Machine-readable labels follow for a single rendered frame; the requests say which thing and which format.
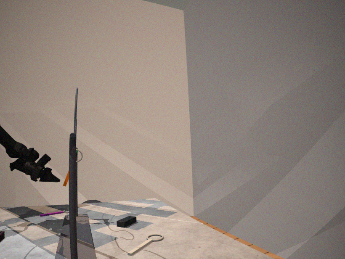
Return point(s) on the tan hoop with flat handle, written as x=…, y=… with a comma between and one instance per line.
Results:
x=144, y=244

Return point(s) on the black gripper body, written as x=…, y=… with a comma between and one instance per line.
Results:
x=34, y=171

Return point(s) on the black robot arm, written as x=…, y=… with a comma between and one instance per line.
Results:
x=18, y=150

